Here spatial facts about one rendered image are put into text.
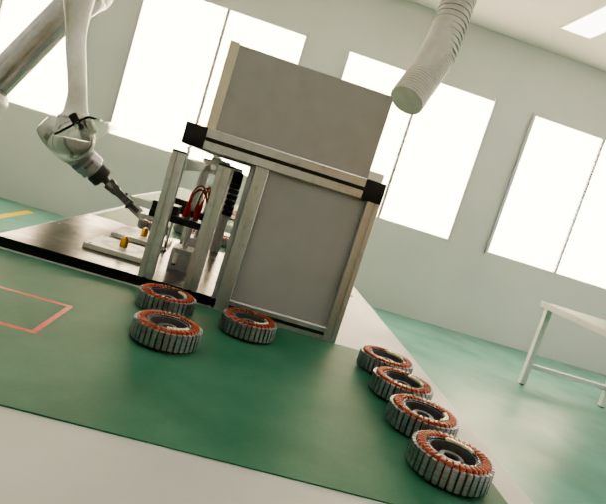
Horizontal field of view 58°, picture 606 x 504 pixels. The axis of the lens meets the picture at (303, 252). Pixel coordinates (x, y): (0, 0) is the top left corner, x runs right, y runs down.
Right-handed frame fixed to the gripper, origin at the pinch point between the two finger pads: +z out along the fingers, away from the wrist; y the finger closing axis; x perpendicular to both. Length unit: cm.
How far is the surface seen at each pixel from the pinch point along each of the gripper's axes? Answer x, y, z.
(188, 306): -5, 98, -3
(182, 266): -1, 65, 2
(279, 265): 14, 89, 9
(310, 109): 45, 78, -8
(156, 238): 0, 78, -11
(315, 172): 33, 90, -1
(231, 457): -10, 144, -6
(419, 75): 127, -14, 45
